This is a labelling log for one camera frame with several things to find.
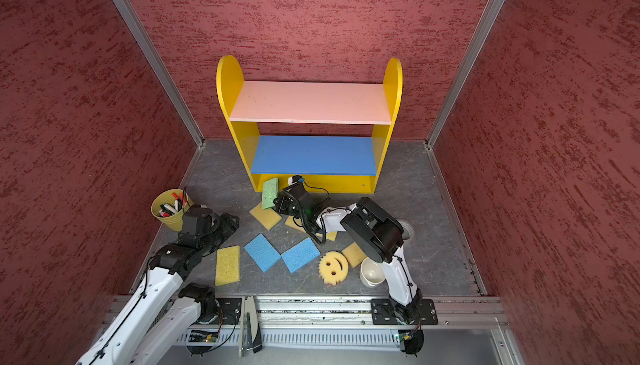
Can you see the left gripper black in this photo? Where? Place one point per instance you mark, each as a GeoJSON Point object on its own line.
{"type": "Point", "coordinates": [227, 225]}

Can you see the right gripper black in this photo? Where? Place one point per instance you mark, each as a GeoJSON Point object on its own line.
{"type": "Point", "coordinates": [282, 207]}

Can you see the green cellulose sponge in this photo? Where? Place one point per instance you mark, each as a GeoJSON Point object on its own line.
{"type": "Point", "coordinates": [270, 193]}

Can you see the tan sponge green scrub back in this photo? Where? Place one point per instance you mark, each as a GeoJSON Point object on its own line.
{"type": "Point", "coordinates": [267, 217]}

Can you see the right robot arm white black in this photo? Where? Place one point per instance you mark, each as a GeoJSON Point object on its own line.
{"type": "Point", "coordinates": [377, 233]}

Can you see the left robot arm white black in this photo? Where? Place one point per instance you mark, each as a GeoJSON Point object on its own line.
{"type": "Point", "coordinates": [162, 307]}

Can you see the yellow shelf with coloured boards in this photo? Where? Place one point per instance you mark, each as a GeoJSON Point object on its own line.
{"type": "Point", "coordinates": [339, 164]}

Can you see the tan sponge middle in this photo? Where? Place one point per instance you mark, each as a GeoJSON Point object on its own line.
{"type": "Point", "coordinates": [290, 222]}

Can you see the yellow cellulose sponge lower left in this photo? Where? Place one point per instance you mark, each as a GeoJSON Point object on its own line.
{"type": "Point", "coordinates": [227, 266]}

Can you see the yellow cellulose sponge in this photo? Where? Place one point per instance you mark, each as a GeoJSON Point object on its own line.
{"type": "Point", "coordinates": [329, 236]}
{"type": "Point", "coordinates": [227, 266]}

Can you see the yellow-green pen cup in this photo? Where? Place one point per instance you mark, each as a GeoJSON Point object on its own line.
{"type": "Point", "coordinates": [170, 206]}

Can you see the yellow cellulose sponge upper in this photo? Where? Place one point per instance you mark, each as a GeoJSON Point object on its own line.
{"type": "Point", "coordinates": [329, 236]}

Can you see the blue sponge right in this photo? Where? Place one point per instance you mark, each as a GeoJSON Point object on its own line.
{"type": "Point", "coordinates": [300, 255]}

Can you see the blue sponge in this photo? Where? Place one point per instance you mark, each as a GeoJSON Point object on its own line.
{"type": "Point", "coordinates": [262, 253]}
{"type": "Point", "coordinates": [300, 255]}

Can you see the blue sponge left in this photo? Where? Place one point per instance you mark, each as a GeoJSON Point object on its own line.
{"type": "Point", "coordinates": [262, 253]}

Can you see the smiley face yellow sponge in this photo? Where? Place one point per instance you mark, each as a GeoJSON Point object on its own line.
{"type": "Point", "coordinates": [333, 268]}

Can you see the tan sponge near mug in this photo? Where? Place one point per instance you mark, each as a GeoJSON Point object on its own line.
{"type": "Point", "coordinates": [354, 255]}

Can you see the white mug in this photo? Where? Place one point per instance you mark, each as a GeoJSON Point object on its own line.
{"type": "Point", "coordinates": [371, 273]}

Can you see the clear tape roll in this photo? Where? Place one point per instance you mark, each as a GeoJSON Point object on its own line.
{"type": "Point", "coordinates": [408, 230]}

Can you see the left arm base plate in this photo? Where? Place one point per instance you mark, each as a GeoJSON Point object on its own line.
{"type": "Point", "coordinates": [216, 311]}

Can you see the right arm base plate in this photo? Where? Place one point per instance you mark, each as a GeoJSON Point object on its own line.
{"type": "Point", "coordinates": [385, 311]}

